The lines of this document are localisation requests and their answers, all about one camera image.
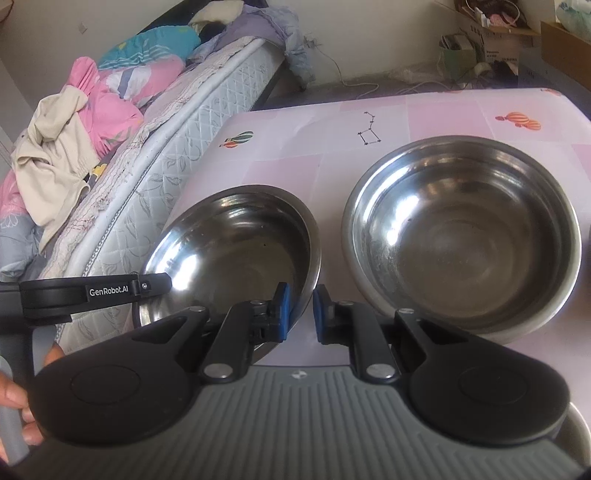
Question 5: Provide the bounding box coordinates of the steel bowl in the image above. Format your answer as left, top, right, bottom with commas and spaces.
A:
342, 136, 583, 344
136, 185, 322, 327

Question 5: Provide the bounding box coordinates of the large steel plate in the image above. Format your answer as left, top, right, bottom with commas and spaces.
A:
555, 402, 591, 467

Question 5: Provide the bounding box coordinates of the person left hand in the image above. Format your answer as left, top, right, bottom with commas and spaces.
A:
1, 342, 65, 465

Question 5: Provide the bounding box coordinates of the quilted mattress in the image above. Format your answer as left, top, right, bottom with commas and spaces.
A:
27, 36, 286, 351

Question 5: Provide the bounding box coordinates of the beige cloth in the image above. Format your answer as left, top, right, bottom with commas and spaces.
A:
12, 85, 99, 250

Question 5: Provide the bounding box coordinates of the pink floral blanket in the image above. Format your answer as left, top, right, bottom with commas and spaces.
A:
1, 55, 184, 282

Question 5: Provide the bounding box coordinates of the teal patterned cloth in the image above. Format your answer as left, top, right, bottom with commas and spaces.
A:
98, 25, 201, 70

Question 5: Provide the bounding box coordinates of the purple grey bedsheet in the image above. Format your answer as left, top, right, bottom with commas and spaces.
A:
188, 1, 315, 89

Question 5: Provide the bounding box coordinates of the open carton with clutter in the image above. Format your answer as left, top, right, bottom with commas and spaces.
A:
435, 1, 541, 83

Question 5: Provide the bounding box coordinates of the brown cardboard box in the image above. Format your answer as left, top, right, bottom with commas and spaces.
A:
541, 21, 591, 89

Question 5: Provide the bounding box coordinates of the green plastic bag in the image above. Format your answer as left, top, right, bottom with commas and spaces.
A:
556, 0, 591, 36

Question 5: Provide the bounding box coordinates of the white cable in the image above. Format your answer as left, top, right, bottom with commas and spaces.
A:
303, 38, 468, 100

